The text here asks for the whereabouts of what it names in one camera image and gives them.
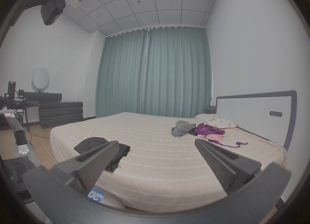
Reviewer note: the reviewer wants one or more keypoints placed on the dark dressing table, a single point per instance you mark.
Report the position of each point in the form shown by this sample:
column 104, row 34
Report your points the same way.
column 41, row 96

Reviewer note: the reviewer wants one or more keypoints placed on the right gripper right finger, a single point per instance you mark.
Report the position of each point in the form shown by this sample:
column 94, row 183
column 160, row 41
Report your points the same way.
column 225, row 167

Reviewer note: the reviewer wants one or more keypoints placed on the blue-green curtain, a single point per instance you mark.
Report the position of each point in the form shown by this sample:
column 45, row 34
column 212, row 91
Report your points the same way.
column 176, row 72
column 121, row 72

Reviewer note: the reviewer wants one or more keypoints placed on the purple satin garment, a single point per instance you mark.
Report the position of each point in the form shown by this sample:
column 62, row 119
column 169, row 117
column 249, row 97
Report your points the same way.
column 207, row 129

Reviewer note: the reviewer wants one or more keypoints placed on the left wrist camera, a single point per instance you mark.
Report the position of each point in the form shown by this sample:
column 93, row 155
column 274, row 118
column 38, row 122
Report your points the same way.
column 11, row 87

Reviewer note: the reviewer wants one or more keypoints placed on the white printed pillow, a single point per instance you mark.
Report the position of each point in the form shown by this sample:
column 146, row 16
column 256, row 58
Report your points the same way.
column 215, row 120

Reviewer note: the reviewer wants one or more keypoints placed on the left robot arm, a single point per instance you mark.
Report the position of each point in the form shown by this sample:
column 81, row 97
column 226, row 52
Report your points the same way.
column 14, row 121

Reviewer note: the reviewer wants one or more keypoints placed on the grey garment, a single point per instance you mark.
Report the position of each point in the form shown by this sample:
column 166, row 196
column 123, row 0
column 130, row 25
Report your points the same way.
column 181, row 128

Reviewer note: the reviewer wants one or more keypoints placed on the black T-shirt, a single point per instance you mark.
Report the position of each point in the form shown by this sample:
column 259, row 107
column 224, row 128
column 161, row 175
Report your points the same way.
column 116, row 155

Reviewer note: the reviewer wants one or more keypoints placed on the pink garment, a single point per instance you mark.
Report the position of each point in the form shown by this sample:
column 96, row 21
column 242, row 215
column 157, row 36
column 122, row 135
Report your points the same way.
column 213, row 137

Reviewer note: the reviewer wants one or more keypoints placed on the grey bedside table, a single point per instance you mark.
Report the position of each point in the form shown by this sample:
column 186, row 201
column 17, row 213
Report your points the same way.
column 209, row 109

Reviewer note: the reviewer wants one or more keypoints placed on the black shiny garment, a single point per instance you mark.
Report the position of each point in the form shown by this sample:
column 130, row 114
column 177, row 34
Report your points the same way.
column 192, row 131

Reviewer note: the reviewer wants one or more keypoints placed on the bed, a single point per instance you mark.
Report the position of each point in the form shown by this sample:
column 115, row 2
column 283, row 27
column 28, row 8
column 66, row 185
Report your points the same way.
column 157, row 145

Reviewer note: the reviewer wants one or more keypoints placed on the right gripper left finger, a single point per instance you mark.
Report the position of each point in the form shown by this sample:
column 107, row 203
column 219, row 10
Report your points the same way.
column 89, row 167

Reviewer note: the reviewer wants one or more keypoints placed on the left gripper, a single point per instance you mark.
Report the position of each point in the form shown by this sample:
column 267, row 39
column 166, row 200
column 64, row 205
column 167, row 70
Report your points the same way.
column 17, row 103

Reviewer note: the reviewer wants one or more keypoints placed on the round white mirror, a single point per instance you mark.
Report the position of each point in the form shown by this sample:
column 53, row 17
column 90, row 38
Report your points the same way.
column 40, row 79

